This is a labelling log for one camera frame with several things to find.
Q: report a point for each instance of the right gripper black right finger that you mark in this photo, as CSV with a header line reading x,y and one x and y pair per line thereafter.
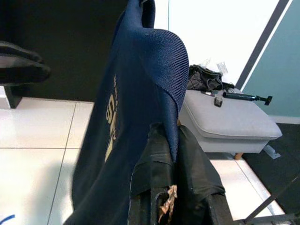
x,y
197,168

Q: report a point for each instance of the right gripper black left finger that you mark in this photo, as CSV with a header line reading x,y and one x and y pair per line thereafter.
x,y
150,175

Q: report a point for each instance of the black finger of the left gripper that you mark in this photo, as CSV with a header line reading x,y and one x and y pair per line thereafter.
x,y
28,73
21,50

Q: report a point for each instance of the navy blue printed sweater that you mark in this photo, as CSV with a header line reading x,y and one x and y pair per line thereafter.
x,y
140,70

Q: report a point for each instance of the dark wooden door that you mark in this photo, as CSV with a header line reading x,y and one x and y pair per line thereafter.
x,y
58,35

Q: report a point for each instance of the grey upholstered ottoman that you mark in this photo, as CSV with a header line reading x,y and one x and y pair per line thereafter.
x,y
222,122

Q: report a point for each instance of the small black device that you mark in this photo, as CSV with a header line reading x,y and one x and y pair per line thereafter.
x,y
218,102

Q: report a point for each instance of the black handheld stick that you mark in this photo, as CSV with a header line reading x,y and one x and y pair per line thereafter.
x,y
236,96

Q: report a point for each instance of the black floor carpet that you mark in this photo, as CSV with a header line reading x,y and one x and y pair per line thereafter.
x,y
281,150

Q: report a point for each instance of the black bag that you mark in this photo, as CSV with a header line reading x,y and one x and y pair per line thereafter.
x,y
201,79

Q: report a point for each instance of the black metal clothes rack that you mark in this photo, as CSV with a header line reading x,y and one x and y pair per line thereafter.
x,y
276,220

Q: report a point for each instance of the clear plastic packaging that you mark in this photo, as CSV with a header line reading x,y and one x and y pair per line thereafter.
x,y
220,65

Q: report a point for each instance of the blue floor tape mark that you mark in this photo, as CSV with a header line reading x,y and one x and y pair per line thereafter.
x,y
8,219

